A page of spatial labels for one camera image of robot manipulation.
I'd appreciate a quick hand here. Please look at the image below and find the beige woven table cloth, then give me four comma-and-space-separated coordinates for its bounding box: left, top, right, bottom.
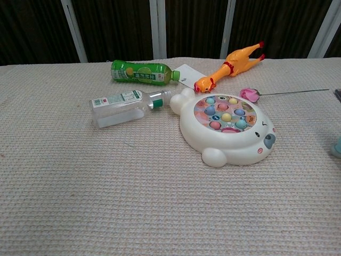
0, 56, 341, 256

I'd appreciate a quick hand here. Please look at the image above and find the pink artificial rose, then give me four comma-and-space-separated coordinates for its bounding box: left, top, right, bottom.
239, 87, 330, 104

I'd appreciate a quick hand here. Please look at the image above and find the white bear button toy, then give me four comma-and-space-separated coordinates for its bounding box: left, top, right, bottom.
169, 88, 277, 169

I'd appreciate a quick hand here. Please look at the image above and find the black pleated curtain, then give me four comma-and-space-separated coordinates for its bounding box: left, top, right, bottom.
0, 0, 341, 67

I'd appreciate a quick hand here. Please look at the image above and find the clear plastic bottle green label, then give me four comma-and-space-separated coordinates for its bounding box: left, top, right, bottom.
89, 89, 173, 130

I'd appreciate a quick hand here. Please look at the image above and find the white paper card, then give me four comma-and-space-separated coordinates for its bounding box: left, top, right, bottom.
174, 63, 205, 89

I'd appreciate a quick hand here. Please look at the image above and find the orange rubber chicken toy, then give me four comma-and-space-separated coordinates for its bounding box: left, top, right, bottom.
193, 41, 266, 94

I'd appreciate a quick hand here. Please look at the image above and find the white metal frame post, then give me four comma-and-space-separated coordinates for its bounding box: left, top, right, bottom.
220, 0, 237, 59
149, 0, 167, 60
60, 0, 88, 63
307, 0, 341, 59

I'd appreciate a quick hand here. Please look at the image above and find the green tea bottle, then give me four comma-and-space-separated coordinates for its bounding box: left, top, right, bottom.
110, 59, 181, 86

